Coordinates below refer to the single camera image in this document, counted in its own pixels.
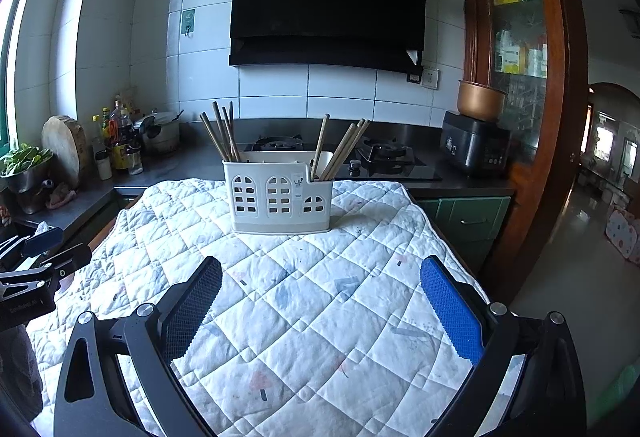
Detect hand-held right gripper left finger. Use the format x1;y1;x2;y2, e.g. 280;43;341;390
52;256;224;437

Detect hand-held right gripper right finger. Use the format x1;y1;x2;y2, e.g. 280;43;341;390
420;254;586;437

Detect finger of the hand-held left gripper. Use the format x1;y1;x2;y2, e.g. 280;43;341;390
0;242;93;290
0;226;65;270

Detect white plastic utensil holder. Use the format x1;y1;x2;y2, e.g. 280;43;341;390
222;150;335;234

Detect light wooden chopstick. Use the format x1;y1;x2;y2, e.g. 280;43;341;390
326;120;367;181
310;114;331;182
318;123;355;181
322;118;363;181
329;119;372;181

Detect brown lumpy root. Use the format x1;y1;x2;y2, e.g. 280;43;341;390
46;182;77;209

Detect steel basin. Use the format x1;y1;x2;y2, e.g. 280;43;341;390
2;163;51;197

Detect dark grey clothing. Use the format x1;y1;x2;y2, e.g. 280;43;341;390
0;324;43;423

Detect green leafy vegetables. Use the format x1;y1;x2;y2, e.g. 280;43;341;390
0;143;53;175

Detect green kitchen cabinet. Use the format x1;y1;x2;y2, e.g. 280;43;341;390
415;196;512;273

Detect round wooden cutting board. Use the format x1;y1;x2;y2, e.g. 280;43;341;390
41;114;83;190

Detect white quilted blanket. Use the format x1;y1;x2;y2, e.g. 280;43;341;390
25;177;526;437

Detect clear bottle yellow cap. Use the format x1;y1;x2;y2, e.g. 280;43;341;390
90;114;108;158

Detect black gas stove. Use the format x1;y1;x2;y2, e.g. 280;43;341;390
240;134;443;182

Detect steel cooking pot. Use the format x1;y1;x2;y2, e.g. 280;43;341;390
137;110;185;153

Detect black rice cooker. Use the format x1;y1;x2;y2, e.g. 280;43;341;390
440;111;512;175

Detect dotted play fence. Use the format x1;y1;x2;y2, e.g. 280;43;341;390
604;210;640;265

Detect green framed window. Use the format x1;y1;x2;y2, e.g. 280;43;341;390
0;0;56;153

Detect copper inner pot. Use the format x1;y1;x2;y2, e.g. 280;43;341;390
457;80;508;122

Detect wooden glass door cabinet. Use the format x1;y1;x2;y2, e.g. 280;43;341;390
457;0;571;298

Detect wall socket plate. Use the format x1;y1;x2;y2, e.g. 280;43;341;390
406;64;441;90

